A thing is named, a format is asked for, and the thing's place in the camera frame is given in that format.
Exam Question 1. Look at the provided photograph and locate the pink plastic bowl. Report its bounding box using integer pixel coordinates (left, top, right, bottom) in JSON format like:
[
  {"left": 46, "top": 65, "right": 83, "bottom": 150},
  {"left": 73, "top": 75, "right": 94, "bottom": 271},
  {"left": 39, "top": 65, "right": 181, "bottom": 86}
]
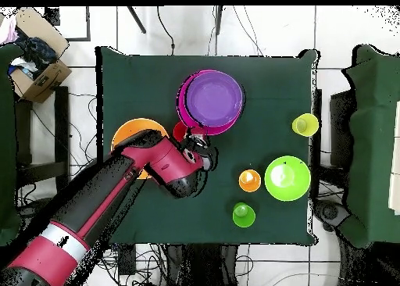
[{"left": 176, "top": 69, "right": 245, "bottom": 136}]

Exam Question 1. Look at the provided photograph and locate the purple plastic bowl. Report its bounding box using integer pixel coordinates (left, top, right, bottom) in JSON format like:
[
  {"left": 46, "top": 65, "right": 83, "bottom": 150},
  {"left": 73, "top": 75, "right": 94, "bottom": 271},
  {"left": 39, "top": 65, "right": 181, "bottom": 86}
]
[{"left": 185, "top": 70, "right": 244, "bottom": 128}]

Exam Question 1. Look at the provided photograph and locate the red plastic cup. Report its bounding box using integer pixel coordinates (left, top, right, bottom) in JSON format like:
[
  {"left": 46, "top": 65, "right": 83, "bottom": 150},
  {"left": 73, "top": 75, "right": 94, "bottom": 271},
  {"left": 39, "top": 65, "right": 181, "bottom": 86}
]
[{"left": 173, "top": 120, "right": 191, "bottom": 142}]

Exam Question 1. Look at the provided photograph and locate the large orange plastic bowl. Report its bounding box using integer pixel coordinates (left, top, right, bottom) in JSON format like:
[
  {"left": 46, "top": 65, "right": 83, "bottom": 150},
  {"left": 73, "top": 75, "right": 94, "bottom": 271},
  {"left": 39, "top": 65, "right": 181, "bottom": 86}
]
[{"left": 110, "top": 117, "right": 171, "bottom": 181}]

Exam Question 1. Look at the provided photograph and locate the orange plastic cup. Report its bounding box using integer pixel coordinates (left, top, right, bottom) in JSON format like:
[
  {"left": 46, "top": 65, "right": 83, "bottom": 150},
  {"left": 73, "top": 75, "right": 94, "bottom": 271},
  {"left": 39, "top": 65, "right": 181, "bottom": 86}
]
[{"left": 237, "top": 169, "right": 263, "bottom": 194}]

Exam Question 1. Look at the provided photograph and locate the dark green tablecloth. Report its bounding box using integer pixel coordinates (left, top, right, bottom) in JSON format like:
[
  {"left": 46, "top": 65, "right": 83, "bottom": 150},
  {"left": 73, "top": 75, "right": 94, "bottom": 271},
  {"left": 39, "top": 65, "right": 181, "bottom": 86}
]
[{"left": 95, "top": 45, "right": 320, "bottom": 245}]

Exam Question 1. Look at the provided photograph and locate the green plastic cup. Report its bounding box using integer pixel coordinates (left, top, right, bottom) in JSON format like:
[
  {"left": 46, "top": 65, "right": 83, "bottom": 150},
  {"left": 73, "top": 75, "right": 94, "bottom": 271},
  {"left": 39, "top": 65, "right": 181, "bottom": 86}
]
[{"left": 231, "top": 202, "right": 256, "bottom": 228}]

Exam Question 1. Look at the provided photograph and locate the green plastic bowl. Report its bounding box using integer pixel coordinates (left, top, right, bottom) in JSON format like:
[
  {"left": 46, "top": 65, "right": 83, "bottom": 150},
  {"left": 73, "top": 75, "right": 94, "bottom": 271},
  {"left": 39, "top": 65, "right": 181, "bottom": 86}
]
[{"left": 264, "top": 155, "right": 313, "bottom": 202}]

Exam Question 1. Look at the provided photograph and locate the yellow plastic cup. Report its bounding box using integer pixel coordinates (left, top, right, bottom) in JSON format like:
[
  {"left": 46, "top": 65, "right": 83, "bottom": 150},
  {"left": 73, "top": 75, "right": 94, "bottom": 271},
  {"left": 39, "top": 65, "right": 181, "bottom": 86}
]
[{"left": 291, "top": 113, "right": 320, "bottom": 138}]

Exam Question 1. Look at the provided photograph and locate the black tripod leg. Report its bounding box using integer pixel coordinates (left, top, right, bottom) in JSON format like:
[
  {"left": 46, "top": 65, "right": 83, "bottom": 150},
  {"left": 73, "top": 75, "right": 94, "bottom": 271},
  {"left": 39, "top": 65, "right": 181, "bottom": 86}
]
[
  {"left": 214, "top": 5, "right": 224, "bottom": 36},
  {"left": 126, "top": 5, "right": 147, "bottom": 34}
]

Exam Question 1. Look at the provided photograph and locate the black power brick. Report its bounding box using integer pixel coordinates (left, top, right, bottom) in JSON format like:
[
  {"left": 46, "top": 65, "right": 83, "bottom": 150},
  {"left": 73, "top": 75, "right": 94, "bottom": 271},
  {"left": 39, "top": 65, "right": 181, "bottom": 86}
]
[{"left": 117, "top": 245, "right": 137, "bottom": 276}]

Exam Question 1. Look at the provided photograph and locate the black equipment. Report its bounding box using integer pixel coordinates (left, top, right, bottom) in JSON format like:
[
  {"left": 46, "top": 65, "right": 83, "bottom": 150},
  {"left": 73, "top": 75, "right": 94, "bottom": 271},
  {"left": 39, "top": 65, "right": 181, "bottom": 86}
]
[{"left": 312, "top": 200, "right": 352, "bottom": 234}]

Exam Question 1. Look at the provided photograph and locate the cardboard box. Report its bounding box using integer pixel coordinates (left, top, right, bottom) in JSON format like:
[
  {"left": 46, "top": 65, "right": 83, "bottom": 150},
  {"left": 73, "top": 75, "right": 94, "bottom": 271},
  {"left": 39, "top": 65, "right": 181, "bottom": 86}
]
[{"left": 9, "top": 6, "right": 73, "bottom": 104}]

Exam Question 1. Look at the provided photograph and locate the dark green cloth cover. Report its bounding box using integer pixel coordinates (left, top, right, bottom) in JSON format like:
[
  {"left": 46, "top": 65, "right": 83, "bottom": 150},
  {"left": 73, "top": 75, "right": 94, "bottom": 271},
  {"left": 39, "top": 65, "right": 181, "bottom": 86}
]
[
  {"left": 0, "top": 43, "right": 23, "bottom": 247},
  {"left": 337, "top": 44, "right": 400, "bottom": 248}
]

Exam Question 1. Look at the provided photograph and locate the dark blue clothing bundle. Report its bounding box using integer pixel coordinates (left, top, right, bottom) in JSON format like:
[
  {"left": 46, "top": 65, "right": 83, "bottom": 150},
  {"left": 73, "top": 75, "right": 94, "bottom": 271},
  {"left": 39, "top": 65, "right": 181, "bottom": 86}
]
[{"left": 15, "top": 29, "right": 59, "bottom": 71}]

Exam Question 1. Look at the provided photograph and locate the pale pink cloth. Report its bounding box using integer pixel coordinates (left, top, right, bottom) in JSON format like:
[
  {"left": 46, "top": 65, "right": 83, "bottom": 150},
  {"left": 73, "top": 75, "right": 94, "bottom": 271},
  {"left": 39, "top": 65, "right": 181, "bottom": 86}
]
[{"left": 0, "top": 15, "right": 20, "bottom": 45}]

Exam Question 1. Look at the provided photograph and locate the thin black floor cable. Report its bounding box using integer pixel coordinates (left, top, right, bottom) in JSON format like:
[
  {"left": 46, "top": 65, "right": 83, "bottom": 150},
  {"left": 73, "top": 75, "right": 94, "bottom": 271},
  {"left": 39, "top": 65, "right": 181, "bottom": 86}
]
[
  {"left": 155, "top": 5, "right": 176, "bottom": 55},
  {"left": 232, "top": 5, "right": 263, "bottom": 56}
]

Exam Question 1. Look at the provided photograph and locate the black metal frame stand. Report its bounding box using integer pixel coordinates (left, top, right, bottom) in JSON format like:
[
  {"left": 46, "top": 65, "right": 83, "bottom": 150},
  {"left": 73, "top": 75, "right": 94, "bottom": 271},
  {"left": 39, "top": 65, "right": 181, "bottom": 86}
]
[{"left": 13, "top": 85, "right": 71, "bottom": 199}]

